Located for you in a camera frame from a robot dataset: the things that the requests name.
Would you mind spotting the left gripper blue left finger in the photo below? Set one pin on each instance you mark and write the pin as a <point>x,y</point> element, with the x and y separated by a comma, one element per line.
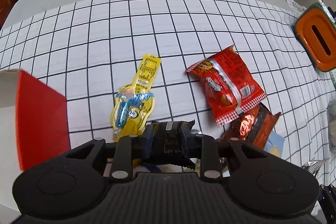
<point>147,140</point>

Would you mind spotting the black snack packet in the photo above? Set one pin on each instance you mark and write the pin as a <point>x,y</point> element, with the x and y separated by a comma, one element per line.
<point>167,145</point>

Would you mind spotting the light blue snack packet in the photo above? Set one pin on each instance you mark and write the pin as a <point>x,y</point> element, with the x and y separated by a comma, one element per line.
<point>274,144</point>

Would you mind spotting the yellow minion candy pack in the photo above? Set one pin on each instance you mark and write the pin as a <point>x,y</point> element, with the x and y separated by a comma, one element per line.
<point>134,102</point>

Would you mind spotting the colourful paper booklet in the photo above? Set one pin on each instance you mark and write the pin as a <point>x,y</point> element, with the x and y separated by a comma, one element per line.
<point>296,7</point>

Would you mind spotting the red snack bag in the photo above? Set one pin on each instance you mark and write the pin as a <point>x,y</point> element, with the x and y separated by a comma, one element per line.
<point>230,88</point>

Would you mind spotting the red and white cardboard box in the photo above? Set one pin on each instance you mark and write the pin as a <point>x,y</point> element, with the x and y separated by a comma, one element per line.
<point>33,127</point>

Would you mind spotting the orange green tissue box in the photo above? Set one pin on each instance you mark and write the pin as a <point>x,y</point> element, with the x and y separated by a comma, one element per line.
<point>315,30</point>

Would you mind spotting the copper brown snack packet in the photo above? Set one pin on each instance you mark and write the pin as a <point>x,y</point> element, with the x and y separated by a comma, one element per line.
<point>253,126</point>

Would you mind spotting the clear plastic bag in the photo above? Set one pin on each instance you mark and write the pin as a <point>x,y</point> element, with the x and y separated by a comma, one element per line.
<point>331,119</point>

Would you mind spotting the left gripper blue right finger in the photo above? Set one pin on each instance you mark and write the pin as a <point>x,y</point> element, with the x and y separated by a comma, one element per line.
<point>188,141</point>

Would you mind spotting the silver foil packet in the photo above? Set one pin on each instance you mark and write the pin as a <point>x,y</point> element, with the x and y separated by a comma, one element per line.
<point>314,166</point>

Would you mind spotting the white black grid tablecloth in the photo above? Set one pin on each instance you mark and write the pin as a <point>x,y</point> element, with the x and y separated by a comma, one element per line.
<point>87,50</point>

